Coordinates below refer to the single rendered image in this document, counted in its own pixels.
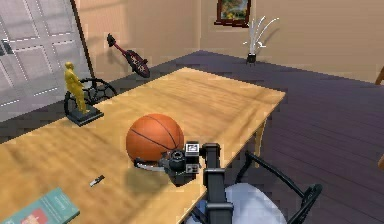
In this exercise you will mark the black chair with white seat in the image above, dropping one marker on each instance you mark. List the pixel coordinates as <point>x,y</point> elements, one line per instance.
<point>253,206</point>

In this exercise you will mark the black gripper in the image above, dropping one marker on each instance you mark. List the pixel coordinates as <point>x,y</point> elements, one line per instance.
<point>176,163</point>

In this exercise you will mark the teal and red book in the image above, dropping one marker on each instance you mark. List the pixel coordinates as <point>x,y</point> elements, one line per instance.
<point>46,208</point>

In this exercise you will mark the wooden table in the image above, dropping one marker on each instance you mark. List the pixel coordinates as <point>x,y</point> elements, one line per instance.
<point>200,100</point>

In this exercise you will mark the white plant in black pot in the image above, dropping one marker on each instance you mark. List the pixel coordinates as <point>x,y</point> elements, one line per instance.
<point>251,56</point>

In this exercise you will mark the brown wooden furniture piece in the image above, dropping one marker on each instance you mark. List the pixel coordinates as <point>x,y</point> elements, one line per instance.
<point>381,78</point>

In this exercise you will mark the gold statue on black base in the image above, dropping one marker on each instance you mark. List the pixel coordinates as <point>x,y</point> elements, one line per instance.
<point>75,86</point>

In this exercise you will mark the orange basketball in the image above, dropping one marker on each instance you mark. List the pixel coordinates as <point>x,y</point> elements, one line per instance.
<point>153,135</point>

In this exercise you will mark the framed landscape picture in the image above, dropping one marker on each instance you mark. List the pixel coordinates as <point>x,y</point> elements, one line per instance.
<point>233,11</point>

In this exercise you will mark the red and black racket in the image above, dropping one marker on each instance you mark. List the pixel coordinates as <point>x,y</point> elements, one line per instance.
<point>135,61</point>

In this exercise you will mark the small black and white stick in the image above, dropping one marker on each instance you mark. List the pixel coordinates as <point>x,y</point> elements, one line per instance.
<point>97,180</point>

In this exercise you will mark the grey panelled door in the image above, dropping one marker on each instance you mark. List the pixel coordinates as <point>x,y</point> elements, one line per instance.
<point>36,50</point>

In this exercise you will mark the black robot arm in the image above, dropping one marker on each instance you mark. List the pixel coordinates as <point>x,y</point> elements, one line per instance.
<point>215,186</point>

